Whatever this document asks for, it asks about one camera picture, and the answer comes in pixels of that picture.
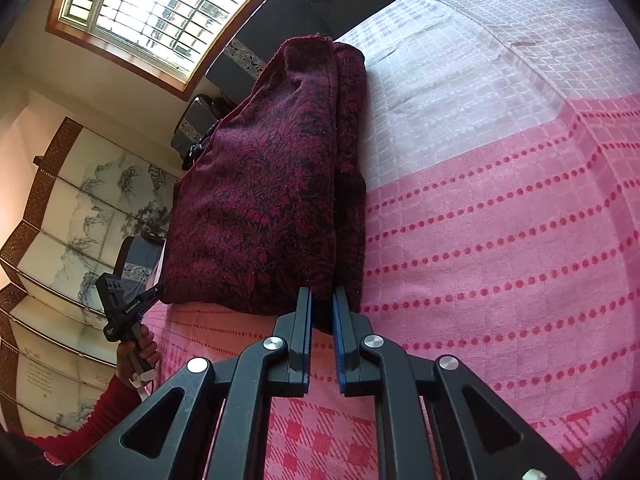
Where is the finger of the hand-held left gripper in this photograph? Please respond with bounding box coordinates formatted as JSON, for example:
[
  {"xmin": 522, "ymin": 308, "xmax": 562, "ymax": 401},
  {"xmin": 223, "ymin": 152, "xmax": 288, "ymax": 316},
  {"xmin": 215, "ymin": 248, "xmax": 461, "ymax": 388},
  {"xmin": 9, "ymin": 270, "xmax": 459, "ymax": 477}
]
[{"xmin": 135, "ymin": 282, "xmax": 166, "ymax": 311}]

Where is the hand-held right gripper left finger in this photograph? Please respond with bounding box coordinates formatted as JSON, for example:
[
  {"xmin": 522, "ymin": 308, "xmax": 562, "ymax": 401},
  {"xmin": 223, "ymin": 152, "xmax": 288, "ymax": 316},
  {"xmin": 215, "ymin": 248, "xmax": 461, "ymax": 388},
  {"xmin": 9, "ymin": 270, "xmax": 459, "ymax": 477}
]
[{"xmin": 60, "ymin": 286, "xmax": 315, "ymax": 480}]

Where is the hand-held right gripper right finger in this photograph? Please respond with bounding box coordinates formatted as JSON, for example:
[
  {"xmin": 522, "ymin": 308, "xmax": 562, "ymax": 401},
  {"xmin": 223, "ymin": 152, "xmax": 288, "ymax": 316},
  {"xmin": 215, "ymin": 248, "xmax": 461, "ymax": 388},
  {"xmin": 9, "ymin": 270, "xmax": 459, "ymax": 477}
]
[{"xmin": 332, "ymin": 286, "xmax": 583, "ymax": 480}]

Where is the dark red patterned sweater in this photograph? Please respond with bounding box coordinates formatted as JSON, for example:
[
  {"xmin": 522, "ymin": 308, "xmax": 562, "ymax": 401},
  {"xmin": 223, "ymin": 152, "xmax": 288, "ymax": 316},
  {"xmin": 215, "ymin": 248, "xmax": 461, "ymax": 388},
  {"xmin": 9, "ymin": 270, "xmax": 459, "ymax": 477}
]
[{"xmin": 161, "ymin": 32, "xmax": 368, "ymax": 333}]

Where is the person's left forearm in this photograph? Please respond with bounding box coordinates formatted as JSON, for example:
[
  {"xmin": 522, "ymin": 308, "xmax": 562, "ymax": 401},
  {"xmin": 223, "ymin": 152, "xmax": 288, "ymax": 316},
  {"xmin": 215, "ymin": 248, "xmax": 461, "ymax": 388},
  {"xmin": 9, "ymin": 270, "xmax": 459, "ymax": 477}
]
[{"xmin": 20, "ymin": 374, "xmax": 143, "ymax": 467}]

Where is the person's left hand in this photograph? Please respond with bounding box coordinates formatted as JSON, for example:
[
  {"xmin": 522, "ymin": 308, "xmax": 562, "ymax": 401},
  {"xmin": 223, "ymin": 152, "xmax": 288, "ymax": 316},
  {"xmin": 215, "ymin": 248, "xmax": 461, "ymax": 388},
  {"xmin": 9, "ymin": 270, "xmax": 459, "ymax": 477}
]
[{"xmin": 116, "ymin": 325, "xmax": 161, "ymax": 386}]

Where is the wooden chair with grey cushion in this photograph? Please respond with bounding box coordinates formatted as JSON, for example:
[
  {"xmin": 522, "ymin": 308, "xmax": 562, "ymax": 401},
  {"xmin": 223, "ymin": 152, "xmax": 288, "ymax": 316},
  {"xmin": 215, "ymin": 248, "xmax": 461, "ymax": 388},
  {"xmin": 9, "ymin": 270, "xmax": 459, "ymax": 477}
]
[{"xmin": 115, "ymin": 234, "xmax": 166, "ymax": 301}]

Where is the painted folding screen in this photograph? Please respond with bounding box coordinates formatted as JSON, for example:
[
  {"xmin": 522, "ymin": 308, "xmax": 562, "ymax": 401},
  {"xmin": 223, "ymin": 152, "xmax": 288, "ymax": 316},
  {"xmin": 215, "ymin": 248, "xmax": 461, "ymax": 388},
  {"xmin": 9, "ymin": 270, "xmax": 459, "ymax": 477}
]
[{"xmin": 0, "ymin": 117, "xmax": 186, "ymax": 433}]

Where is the black bag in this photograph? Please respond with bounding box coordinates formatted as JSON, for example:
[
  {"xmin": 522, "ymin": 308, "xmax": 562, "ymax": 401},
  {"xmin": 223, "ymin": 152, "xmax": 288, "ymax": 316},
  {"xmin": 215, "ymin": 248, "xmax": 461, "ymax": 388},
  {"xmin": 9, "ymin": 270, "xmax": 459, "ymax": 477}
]
[{"xmin": 182, "ymin": 127, "xmax": 221, "ymax": 171}]

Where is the wooden armchair with grey cushion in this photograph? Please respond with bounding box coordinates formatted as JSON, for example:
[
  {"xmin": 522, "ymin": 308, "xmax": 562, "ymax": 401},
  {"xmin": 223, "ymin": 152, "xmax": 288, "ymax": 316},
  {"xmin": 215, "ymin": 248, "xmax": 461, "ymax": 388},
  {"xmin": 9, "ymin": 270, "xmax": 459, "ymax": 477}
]
[{"xmin": 171, "ymin": 94, "xmax": 238, "ymax": 171}]

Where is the pink checked blanket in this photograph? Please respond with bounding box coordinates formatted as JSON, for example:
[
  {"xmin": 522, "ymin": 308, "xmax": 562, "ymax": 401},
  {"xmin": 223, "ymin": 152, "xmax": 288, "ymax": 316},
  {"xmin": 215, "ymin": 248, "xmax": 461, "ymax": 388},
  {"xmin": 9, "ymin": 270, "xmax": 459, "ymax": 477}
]
[{"xmin": 142, "ymin": 0, "xmax": 640, "ymax": 480}]

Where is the wooden framed window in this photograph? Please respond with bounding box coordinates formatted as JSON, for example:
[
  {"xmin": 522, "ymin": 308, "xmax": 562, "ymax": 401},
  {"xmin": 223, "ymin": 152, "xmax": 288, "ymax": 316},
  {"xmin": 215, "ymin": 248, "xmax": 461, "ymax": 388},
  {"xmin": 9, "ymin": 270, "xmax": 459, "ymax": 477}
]
[{"xmin": 47, "ymin": 0, "xmax": 311, "ymax": 101}]

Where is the dark blue square cushion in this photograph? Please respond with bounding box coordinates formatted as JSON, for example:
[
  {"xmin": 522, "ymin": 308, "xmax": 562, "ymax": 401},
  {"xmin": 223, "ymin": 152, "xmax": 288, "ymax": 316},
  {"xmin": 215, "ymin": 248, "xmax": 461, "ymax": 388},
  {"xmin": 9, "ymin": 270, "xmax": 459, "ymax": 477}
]
[{"xmin": 311, "ymin": 0, "xmax": 373, "ymax": 43}]

